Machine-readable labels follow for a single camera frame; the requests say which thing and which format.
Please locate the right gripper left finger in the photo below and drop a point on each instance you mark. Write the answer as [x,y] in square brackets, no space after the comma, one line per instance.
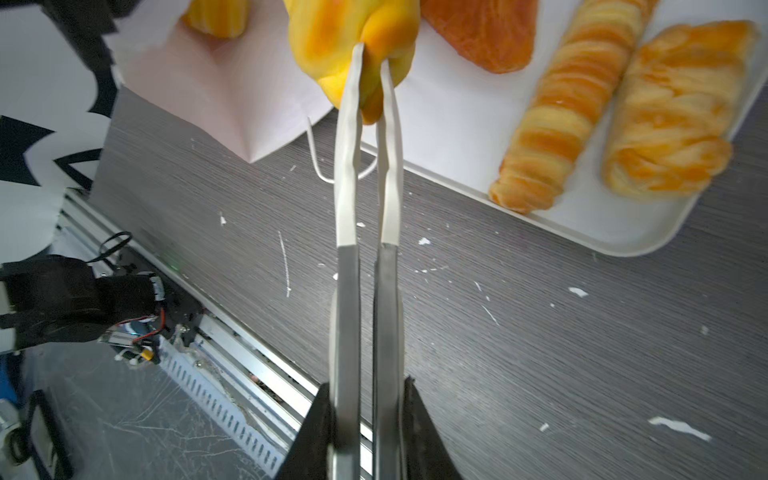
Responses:
[307,459]

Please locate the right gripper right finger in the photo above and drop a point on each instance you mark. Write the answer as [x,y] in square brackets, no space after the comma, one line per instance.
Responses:
[426,457]

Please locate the long striped fake bread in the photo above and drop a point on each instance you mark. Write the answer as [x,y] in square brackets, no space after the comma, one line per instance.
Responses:
[569,101]

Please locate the red white paper bag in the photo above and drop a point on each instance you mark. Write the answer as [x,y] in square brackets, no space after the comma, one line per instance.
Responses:
[260,91]

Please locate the twisted fake bread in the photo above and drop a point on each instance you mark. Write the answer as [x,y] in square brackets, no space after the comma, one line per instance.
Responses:
[676,102]

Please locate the brown fake croissant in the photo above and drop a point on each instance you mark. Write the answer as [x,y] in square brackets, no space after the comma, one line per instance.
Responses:
[495,35]

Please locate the yellow ring fake bread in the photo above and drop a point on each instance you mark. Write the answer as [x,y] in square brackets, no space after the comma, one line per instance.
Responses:
[222,19]

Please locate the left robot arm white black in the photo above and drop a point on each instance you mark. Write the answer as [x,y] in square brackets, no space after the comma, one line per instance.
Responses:
[58,299]

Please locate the white slotted cable duct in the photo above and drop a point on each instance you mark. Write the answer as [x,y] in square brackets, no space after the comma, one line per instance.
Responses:
[204,389]

